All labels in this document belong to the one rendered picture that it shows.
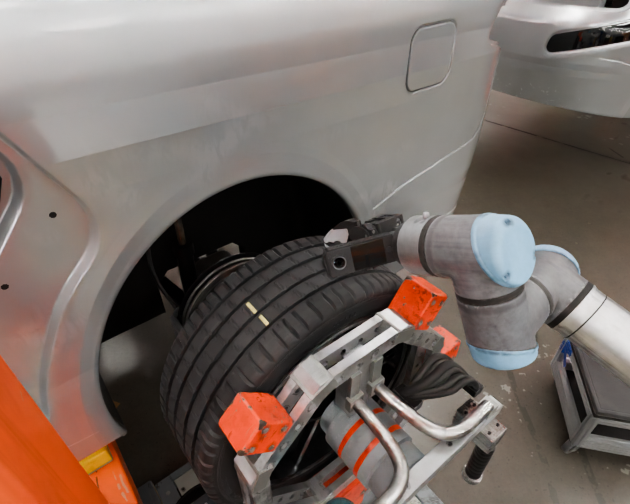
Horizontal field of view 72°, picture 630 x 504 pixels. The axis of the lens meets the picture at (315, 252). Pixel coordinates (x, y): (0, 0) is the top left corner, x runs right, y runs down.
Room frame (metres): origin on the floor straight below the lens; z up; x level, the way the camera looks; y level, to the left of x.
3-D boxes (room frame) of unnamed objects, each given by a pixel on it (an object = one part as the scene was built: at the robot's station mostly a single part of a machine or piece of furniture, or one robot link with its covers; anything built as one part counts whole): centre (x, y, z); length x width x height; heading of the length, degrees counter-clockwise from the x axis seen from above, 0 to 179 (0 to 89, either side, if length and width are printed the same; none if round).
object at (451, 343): (0.72, -0.32, 0.85); 0.09 x 0.08 x 0.07; 128
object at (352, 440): (0.47, -0.12, 0.85); 0.21 x 0.14 x 0.14; 38
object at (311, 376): (0.52, -0.08, 0.85); 0.54 x 0.07 x 0.54; 128
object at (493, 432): (0.47, -0.34, 0.93); 0.09 x 0.05 x 0.05; 38
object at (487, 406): (0.49, -0.23, 1.03); 0.19 x 0.18 x 0.11; 38
